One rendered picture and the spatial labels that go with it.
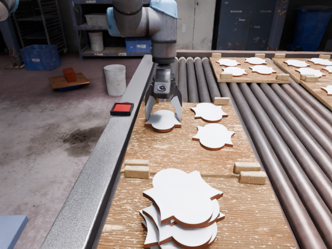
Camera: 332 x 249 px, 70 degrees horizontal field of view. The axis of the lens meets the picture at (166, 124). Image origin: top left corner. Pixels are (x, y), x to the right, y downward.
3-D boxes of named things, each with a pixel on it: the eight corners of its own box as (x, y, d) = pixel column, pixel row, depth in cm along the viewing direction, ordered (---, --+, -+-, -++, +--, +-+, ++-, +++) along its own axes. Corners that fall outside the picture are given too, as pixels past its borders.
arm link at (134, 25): (103, -11, 60) (147, -11, 61) (108, 20, 70) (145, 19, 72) (105, 16, 58) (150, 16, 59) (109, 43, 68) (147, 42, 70)
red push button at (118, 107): (112, 114, 89) (112, 110, 89) (116, 107, 94) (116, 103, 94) (128, 114, 89) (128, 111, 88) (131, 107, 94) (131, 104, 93)
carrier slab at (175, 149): (120, 176, 60) (119, 171, 59) (142, 104, 95) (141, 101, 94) (262, 181, 58) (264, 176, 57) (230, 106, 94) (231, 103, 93)
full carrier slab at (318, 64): (297, 83, 116) (300, 74, 114) (271, 60, 151) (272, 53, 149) (373, 85, 114) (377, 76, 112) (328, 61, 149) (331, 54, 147)
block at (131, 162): (124, 171, 59) (123, 162, 57) (125, 166, 60) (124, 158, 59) (148, 172, 59) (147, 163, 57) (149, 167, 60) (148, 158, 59)
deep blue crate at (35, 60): (24, 70, 431) (18, 49, 413) (37, 63, 466) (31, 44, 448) (51, 71, 427) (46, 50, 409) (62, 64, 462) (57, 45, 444)
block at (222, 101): (213, 104, 91) (214, 98, 90) (213, 103, 93) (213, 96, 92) (229, 105, 91) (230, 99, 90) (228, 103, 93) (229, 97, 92)
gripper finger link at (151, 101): (149, 114, 85) (160, 92, 81) (147, 122, 79) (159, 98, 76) (141, 111, 84) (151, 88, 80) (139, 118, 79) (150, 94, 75)
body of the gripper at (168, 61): (175, 90, 82) (176, 54, 77) (175, 99, 74) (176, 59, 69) (153, 89, 82) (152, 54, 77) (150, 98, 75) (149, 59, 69)
